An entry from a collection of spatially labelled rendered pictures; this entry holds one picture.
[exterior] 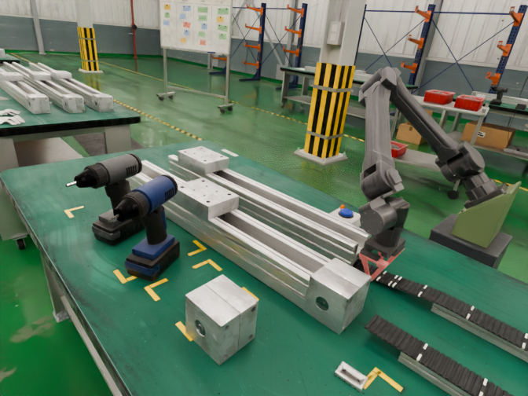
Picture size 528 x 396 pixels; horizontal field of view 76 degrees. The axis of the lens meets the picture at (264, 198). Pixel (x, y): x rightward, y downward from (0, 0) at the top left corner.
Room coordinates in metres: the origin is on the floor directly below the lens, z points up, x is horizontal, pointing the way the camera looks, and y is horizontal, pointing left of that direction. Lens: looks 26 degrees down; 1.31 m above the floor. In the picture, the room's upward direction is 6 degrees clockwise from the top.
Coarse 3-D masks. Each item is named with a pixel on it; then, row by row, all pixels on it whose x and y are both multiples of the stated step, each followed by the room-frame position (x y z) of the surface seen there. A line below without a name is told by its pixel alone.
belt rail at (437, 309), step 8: (440, 312) 0.59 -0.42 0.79; (448, 312) 0.58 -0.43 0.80; (456, 320) 0.56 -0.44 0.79; (464, 320) 0.56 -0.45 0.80; (464, 328) 0.55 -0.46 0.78; (472, 328) 0.54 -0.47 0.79; (480, 328) 0.54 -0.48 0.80; (480, 336) 0.53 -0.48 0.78; (488, 336) 0.52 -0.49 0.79; (496, 336) 0.52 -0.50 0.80; (496, 344) 0.51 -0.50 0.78; (504, 344) 0.51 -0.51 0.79; (512, 344) 0.50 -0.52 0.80; (512, 352) 0.50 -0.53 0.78; (520, 352) 0.49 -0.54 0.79
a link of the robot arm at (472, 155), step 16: (368, 80) 1.07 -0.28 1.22; (400, 80) 1.11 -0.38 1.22; (400, 96) 1.09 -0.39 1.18; (416, 112) 1.07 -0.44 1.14; (416, 128) 1.08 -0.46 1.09; (432, 128) 1.05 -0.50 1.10; (432, 144) 1.06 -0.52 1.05; (448, 144) 1.04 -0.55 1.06; (464, 144) 1.03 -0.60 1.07; (480, 160) 1.02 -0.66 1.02; (448, 176) 1.03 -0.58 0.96
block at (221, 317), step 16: (208, 288) 0.49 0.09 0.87; (224, 288) 0.49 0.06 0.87; (240, 288) 0.50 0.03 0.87; (192, 304) 0.45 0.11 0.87; (208, 304) 0.45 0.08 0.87; (224, 304) 0.45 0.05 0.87; (240, 304) 0.46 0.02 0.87; (256, 304) 0.47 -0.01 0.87; (192, 320) 0.45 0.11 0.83; (208, 320) 0.42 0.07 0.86; (224, 320) 0.42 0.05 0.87; (240, 320) 0.44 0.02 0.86; (192, 336) 0.45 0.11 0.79; (208, 336) 0.42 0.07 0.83; (224, 336) 0.41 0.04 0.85; (240, 336) 0.44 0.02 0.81; (208, 352) 0.42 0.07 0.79; (224, 352) 0.41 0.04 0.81
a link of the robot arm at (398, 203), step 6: (390, 198) 0.72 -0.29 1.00; (396, 198) 0.72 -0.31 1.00; (402, 198) 0.72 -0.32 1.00; (390, 204) 0.68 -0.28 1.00; (396, 204) 0.68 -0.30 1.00; (402, 204) 0.69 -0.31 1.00; (408, 204) 0.70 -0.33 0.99; (396, 210) 0.67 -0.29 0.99; (402, 210) 0.68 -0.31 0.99; (408, 210) 0.69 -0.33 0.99; (402, 216) 0.68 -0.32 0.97; (396, 222) 0.68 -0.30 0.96; (402, 222) 0.68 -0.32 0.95
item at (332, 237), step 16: (176, 160) 1.18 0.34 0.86; (176, 176) 1.18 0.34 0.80; (192, 176) 1.12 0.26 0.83; (208, 176) 1.06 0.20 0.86; (224, 176) 1.12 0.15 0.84; (240, 176) 1.08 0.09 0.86; (240, 192) 0.96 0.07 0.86; (256, 192) 1.01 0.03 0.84; (272, 192) 0.97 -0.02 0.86; (240, 208) 0.96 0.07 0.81; (256, 208) 0.91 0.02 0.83; (272, 208) 0.87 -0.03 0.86; (288, 208) 0.93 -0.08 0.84; (304, 208) 0.89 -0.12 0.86; (272, 224) 0.87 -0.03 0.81; (288, 224) 0.83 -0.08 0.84; (304, 224) 0.80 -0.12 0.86; (320, 224) 0.85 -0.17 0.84; (336, 224) 0.82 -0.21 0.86; (304, 240) 0.79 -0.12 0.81; (320, 240) 0.76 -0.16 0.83; (336, 240) 0.73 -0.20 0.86; (352, 240) 0.73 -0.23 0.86; (336, 256) 0.73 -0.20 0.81; (352, 256) 0.71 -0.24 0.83
